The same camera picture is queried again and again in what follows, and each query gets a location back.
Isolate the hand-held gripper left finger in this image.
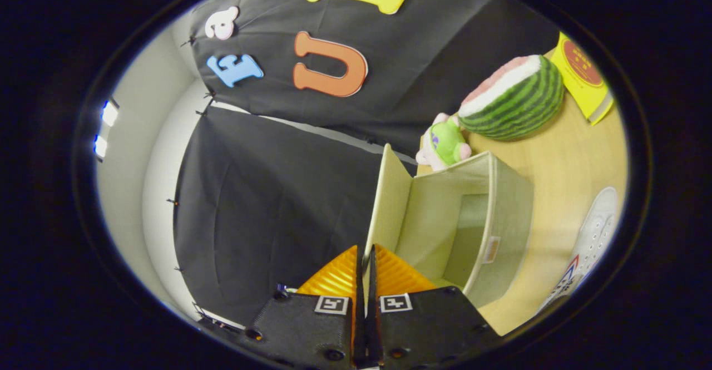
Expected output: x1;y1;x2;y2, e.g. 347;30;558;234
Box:
245;245;368;369

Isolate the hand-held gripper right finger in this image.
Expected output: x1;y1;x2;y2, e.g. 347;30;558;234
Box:
367;244;501;369

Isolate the beige fabric storage box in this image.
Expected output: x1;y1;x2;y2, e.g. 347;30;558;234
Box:
362;143;535;309

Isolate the white canvas shoe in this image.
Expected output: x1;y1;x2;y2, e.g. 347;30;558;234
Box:
537;186;619;312

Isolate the green and pink plush toy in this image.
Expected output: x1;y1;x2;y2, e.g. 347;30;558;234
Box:
416;112;472;171

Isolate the watermelon slice plush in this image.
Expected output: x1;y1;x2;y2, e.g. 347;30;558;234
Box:
458;54;566;141

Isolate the long ceiling light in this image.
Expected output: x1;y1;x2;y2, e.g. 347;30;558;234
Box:
92;98;120;162

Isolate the yellow book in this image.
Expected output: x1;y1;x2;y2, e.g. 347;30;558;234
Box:
548;32;615;126

